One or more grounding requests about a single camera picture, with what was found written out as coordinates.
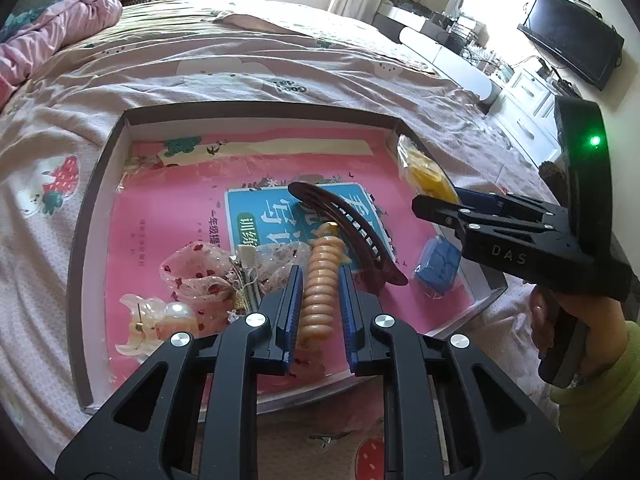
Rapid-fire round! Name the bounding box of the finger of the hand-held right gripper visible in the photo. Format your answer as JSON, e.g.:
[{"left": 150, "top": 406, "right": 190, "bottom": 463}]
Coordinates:
[
  {"left": 452, "top": 187, "right": 566, "bottom": 218},
  {"left": 411, "top": 195, "right": 593, "bottom": 291}
]

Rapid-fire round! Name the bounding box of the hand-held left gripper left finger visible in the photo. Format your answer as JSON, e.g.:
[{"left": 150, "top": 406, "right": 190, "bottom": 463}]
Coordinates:
[{"left": 55, "top": 265, "right": 306, "bottom": 480}]

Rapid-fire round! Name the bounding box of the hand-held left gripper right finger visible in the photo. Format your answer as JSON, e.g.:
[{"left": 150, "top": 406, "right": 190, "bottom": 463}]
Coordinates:
[{"left": 337, "top": 265, "right": 586, "bottom": 480}]

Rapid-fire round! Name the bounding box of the beige spiral hair tie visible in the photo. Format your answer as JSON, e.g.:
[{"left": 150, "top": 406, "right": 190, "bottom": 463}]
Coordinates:
[{"left": 299, "top": 220, "right": 351, "bottom": 348}]

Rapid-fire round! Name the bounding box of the blue packet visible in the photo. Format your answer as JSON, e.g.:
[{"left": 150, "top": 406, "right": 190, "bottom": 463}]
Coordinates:
[{"left": 411, "top": 236, "right": 462, "bottom": 297}]

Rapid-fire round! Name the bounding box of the brown banana hair clip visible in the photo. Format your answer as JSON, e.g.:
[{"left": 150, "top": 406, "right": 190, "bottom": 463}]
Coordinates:
[{"left": 287, "top": 181, "right": 409, "bottom": 287}]

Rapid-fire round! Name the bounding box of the sheer red-dotted bow hair clip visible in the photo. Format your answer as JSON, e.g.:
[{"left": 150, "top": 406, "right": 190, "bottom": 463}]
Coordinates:
[{"left": 159, "top": 240, "right": 301, "bottom": 333}]

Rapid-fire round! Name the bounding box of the yellow item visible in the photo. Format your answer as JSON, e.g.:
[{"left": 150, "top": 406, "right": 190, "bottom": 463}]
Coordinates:
[{"left": 396, "top": 134, "right": 458, "bottom": 203}]

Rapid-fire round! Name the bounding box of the small cream claw clip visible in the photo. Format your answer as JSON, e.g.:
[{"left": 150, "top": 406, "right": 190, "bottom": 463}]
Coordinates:
[{"left": 115, "top": 294, "right": 201, "bottom": 358}]

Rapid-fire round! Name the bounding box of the dark shallow cardboard box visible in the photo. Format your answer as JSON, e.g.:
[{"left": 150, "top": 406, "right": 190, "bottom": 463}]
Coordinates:
[{"left": 66, "top": 105, "right": 508, "bottom": 413}]

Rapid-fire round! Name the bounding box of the person's right forearm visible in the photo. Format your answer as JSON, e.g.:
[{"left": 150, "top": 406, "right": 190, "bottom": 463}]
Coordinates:
[{"left": 550, "top": 320, "right": 640, "bottom": 480}]

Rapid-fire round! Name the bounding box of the person's right hand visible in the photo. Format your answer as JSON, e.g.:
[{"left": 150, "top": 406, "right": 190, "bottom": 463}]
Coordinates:
[{"left": 530, "top": 290, "right": 631, "bottom": 361}]

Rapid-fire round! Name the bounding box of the brown fluffy object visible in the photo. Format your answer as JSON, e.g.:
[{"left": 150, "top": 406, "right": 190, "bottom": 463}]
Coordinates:
[{"left": 539, "top": 160, "right": 568, "bottom": 198}]

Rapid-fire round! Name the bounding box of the white drawer dresser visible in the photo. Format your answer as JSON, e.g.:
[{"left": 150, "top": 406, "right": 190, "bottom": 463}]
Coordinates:
[{"left": 492, "top": 67, "right": 581, "bottom": 161}]

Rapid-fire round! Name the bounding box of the black flat television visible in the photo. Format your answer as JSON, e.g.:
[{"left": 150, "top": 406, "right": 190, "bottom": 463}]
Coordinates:
[{"left": 517, "top": 0, "right": 625, "bottom": 92}]

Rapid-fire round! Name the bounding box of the pink book with blue label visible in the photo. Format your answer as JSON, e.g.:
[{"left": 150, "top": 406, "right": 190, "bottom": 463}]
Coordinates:
[{"left": 107, "top": 132, "right": 483, "bottom": 401}]

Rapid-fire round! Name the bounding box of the white rounded bed bench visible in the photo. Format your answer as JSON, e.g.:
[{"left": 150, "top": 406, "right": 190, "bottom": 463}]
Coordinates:
[{"left": 397, "top": 27, "right": 503, "bottom": 106}]

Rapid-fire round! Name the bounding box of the cluttered white desk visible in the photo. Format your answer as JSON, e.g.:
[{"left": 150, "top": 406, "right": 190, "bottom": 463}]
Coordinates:
[{"left": 375, "top": 0, "right": 501, "bottom": 61}]

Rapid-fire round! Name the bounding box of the pink printed bed sheet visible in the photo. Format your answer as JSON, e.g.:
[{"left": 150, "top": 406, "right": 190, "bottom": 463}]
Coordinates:
[{"left": 0, "top": 0, "right": 551, "bottom": 480}]

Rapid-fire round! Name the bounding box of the tan cloth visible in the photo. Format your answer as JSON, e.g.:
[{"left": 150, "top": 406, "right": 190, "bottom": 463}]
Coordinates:
[{"left": 215, "top": 10, "right": 306, "bottom": 36}]

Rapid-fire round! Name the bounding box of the pink and teal floral quilt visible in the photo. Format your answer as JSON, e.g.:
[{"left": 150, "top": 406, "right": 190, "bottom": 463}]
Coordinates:
[{"left": 0, "top": 0, "right": 123, "bottom": 111}]

